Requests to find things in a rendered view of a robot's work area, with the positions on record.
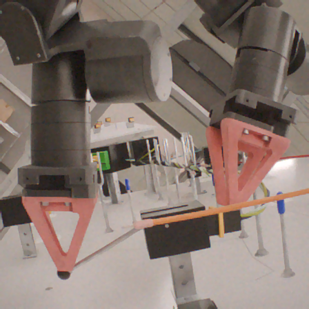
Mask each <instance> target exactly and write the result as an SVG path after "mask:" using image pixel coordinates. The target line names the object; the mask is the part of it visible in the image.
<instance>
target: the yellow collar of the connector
mask: <svg viewBox="0 0 309 309"><path fill-rule="evenodd" d="M213 208H216V207H214V206H208V209H213ZM217 214H218V221H219V235H217V236H218V237H220V238H223V237H224V231H223V213H222V212H220V213H217Z"/></svg>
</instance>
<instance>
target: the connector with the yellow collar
mask: <svg viewBox="0 0 309 309"><path fill-rule="evenodd" d="M240 214H241V211H240V210H232V211H227V212H223V231H224V234H226V233H229V232H237V231H241V216H240ZM207 219H208V230H209V233H210V237H211V236H215V235H219V221H218V214H215V215H208V216H207Z"/></svg>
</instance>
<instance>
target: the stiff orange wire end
mask: <svg viewBox="0 0 309 309"><path fill-rule="evenodd" d="M306 194H309V188H308V189H304V190H298V191H294V192H287V193H283V194H279V195H275V196H273V197H266V198H261V199H255V200H251V201H247V202H243V203H236V204H232V205H228V206H224V207H220V208H213V209H209V210H201V211H196V212H191V213H189V214H184V215H177V216H173V217H165V218H160V219H146V220H142V221H136V222H134V223H133V224H129V225H124V226H122V227H121V228H123V229H124V228H131V227H135V228H138V229H139V228H147V227H150V226H155V225H160V224H165V223H172V222H176V221H180V220H184V219H192V218H196V217H204V216H208V215H215V214H217V213H220V212H227V211H232V210H238V209H242V208H246V207H250V206H257V205H261V204H265V203H268V202H272V201H278V200H282V199H289V198H292V197H296V196H299V195H306Z"/></svg>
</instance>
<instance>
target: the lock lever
mask: <svg viewBox="0 0 309 309"><path fill-rule="evenodd" d="M140 230H143V228H139V229H138V228H133V229H132V230H130V231H129V232H127V233H125V234H123V235H121V236H120V237H119V238H117V239H115V240H113V241H112V242H111V243H109V244H108V245H106V246H104V247H102V248H101V249H100V250H97V251H95V252H94V253H92V254H91V255H89V256H87V257H84V259H82V260H81V261H78V262H77V263H76V264H75V265H74V269H73V270H75V269H77V268H78V267H81V266H82V265H83V264H85V263H88V262H89V261H90V260H93V259H94V258H95V257H98V256H99V255H101V254H102V253H104V252H106V251H107V250H109V249H111V248H113V247H115V246H116V245H117V244H118V243H120V242H122V241H124V240H125V239H127V238H128V237H130V236H131V235H134V234H135V233H137V232H138V231H140ZM73 270H72V271H73ZM72 271H70V272H69V273H72Z"/></svg>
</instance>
